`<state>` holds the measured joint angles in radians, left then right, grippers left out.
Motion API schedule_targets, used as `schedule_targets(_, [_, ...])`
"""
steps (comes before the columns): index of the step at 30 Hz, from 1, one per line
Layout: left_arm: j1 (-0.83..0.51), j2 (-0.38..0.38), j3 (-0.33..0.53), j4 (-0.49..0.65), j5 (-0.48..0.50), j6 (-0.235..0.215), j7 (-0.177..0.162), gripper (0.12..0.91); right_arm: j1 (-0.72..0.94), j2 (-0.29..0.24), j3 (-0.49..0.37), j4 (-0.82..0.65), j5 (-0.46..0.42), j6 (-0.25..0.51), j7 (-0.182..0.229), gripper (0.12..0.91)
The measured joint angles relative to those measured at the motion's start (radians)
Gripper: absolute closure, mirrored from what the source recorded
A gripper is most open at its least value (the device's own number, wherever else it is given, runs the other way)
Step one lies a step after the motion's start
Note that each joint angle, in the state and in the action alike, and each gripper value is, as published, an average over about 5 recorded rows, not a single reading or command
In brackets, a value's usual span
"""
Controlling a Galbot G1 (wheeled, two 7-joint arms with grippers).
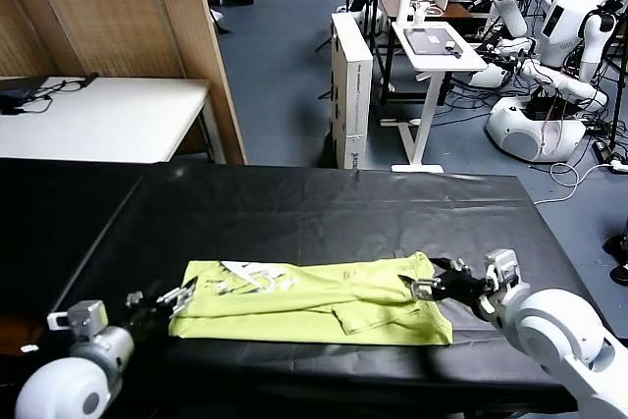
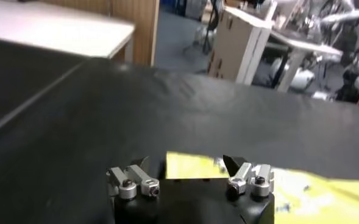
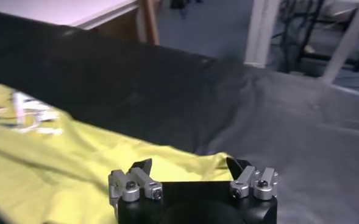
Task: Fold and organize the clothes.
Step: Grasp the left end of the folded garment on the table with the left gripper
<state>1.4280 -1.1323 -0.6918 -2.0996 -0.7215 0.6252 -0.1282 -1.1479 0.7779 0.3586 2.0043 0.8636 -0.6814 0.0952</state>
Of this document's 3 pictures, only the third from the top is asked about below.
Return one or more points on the large black table cover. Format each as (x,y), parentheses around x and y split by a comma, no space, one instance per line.
(289,121)

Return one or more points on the white table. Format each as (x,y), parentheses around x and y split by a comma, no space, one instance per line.
(60,10)

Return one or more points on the white standing desk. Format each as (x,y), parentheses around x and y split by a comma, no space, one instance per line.
(346,42)

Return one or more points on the yellow-green t-shirt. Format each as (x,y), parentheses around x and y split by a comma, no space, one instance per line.
(60,170)

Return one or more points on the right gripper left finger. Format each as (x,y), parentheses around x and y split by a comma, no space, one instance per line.
(145,179)

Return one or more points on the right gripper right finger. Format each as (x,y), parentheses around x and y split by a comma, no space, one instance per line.
(249,179)

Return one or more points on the tall white cardboard box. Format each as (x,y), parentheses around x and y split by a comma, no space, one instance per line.
(261,30)

